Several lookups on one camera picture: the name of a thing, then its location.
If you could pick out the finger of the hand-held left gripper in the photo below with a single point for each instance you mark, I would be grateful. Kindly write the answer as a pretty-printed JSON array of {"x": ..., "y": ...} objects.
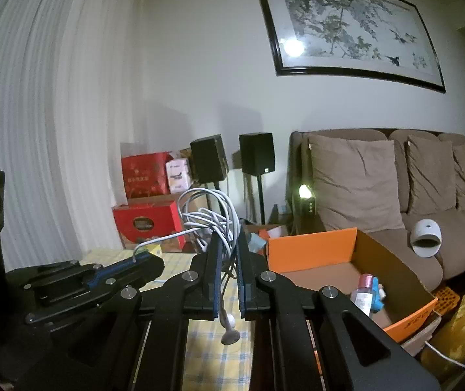
[
  {"x": 65, "y": 271},
  {"x": 135, "y": 277}
]

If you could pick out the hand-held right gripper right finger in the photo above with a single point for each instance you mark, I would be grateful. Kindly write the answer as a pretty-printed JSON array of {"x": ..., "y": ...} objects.
[{"x": 238, "y": 285}]

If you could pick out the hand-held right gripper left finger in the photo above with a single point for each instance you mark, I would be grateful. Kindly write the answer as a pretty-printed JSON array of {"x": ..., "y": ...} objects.
[{"x": 216, "y": 277}]

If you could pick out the orange cardboard box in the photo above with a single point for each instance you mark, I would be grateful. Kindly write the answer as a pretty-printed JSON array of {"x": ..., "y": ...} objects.
[{"x": 310, "y": 248}]

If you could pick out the clear bottle pink cap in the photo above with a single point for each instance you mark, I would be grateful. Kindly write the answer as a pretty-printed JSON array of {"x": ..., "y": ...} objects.
[{"x": 362, "y": 297}]

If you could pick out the blue collapsible funnel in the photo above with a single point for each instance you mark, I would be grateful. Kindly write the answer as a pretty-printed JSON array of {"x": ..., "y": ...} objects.
[{"x": 375, "y": 293}]

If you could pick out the red chocolate gift box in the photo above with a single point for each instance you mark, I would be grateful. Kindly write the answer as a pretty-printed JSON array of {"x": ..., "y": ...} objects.
[{"x": 147, "y": 224}]

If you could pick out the open cluttered floor box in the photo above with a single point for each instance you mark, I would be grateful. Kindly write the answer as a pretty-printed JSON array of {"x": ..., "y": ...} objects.
[{"x": 273, "y": 232}]

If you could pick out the yellow plaid tablecloth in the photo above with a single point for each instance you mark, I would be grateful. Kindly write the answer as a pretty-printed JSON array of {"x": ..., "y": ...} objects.
[{"x": 204, "y": 354}]

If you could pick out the black speaker stand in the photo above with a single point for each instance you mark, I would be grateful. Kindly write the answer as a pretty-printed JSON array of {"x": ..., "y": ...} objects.
[
  {"x": 217, "y": 184},
  {"x": 261, "y": 199}
]

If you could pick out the dark device with light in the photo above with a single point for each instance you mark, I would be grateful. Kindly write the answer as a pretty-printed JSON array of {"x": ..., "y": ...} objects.
[{"x": 308, "y": 207}]

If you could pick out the pink tissue pack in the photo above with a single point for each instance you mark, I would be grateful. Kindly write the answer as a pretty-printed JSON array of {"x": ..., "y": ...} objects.
[{"x": 177, "y": 175}]

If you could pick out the black speaker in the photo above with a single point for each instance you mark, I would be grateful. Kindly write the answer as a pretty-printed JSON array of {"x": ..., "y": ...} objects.
[
  {"x": 208, "y": 159},
  {"x": 257, "y": 152}
]

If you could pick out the white curtain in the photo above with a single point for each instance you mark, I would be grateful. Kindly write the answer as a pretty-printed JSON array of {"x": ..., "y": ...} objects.
[{"x": 33, "y": 110}]

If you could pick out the large brown sofa cushion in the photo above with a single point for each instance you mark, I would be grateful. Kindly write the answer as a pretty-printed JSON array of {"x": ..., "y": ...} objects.
[{"x": 354, "y": 183}]

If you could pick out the white dome nail lamp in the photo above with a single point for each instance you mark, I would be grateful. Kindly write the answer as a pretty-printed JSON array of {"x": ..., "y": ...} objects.
[{"x": 426, "y": 230}]

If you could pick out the orange perforated crate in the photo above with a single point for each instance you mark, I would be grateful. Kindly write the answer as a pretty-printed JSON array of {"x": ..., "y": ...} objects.
[{"x": 448, "y": 299}]

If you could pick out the framed ink painting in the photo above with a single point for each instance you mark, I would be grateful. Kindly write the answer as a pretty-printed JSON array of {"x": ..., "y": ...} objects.
[{"x": 350, "y": 28}]

